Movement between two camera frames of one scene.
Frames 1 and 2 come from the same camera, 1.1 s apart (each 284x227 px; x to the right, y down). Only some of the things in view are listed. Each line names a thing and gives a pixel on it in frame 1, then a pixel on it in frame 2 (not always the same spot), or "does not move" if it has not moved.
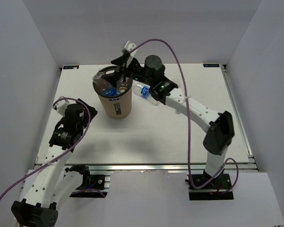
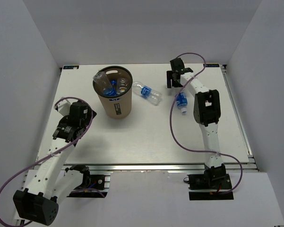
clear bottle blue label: x=144 y=91 does not move
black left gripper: x=93 y=111 does not move
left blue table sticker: x=72 y=67 does not move
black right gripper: x=114 y=77 → x=169 y=76
